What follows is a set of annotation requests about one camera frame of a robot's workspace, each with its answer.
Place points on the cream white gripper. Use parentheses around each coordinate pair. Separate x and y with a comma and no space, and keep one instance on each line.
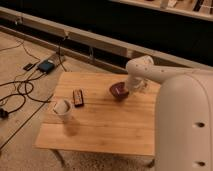
(134,84)

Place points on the dark red ceramic bowl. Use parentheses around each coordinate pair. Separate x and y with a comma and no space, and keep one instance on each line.
(118,90)

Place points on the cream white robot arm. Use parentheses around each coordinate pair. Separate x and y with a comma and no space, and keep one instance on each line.
(183,114)

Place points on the wooden table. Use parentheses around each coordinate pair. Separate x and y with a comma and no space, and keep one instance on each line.
(102,124)

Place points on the small dark brown box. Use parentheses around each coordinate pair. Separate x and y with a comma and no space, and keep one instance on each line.
(78,98)

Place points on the white paper cup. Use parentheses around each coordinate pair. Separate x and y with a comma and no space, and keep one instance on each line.
(63,109)

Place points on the black power adapter box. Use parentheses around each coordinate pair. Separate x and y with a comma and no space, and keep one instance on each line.
(46,66)

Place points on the metal table leg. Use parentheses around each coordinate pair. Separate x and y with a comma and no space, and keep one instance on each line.
(59,157)

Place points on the small black device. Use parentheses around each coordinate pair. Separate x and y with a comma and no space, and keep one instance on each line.
(29,66)

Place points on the black plug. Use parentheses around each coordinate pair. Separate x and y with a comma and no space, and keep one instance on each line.
(3,113)

